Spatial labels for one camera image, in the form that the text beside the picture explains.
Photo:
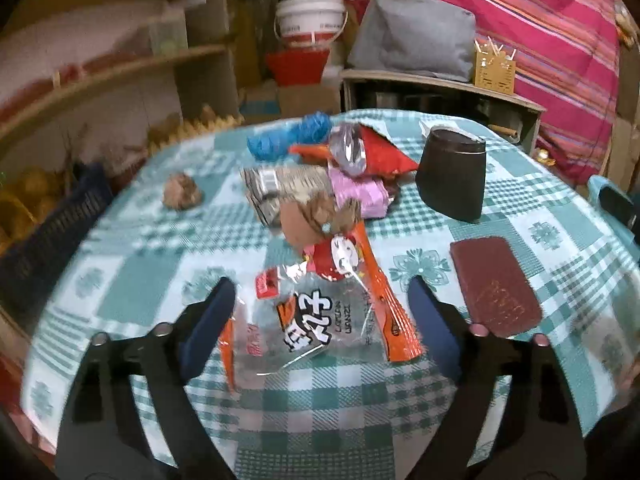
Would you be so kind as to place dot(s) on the wooden utensil holder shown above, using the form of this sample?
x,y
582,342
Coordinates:
x,y
494,67

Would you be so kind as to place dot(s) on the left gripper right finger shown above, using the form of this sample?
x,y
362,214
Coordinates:
x,y
539,435

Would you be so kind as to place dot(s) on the grey wooden side shelf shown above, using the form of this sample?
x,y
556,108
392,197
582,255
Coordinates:
x,y
512,117

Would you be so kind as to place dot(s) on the silver brown wrapper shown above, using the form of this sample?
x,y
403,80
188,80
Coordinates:
x,y
268,187

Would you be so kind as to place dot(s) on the green checked tablecloth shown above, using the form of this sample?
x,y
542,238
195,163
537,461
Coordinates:
x,y
142,263

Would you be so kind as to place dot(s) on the red plastic basin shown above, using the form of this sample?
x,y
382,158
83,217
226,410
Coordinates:
x,y
297,67

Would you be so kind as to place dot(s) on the red striped curtain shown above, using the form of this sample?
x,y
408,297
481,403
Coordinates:
x,y
567,60

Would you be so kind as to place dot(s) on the red foil chip bag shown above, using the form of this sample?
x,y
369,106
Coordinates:
x,y
359,151

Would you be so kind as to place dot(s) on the grey fabric bag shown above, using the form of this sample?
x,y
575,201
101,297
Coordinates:
x,y
421,37

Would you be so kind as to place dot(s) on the blue plastic bag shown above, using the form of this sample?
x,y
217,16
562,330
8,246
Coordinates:
x,y
271,142

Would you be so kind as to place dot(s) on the brown torn cardboard piece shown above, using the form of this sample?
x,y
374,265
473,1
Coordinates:
x,y
307,224

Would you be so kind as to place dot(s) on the white plastic bucket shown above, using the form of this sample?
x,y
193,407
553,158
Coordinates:
x,y
309,23

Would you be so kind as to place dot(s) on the light blue laundry basket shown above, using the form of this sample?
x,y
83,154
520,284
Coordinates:
x,y
619,210

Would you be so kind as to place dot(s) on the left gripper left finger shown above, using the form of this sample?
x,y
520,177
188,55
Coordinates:
x,y
101,434

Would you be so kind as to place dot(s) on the clear snack wrapper black lettering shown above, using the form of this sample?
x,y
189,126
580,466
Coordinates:
x,y
294,314

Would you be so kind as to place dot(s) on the dark blue crate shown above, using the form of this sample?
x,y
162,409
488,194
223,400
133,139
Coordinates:
x,y
30,270

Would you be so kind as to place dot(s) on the red white candy wrapper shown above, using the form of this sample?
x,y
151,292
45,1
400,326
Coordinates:
x,y
334,258

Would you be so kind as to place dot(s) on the brown paper ball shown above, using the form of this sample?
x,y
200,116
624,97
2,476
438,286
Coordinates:
x,y
181,192

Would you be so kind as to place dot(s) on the yellow egg tray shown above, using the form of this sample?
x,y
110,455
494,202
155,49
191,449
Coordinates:
x,y
173,129

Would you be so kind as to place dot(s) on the pink wrapper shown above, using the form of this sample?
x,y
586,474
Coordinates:
x,y
374,198

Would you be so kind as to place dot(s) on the wooden wall shelf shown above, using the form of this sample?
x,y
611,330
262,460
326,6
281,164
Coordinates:
x,y
190,37

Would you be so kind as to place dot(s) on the black cup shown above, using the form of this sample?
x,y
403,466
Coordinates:
x,y
452,173

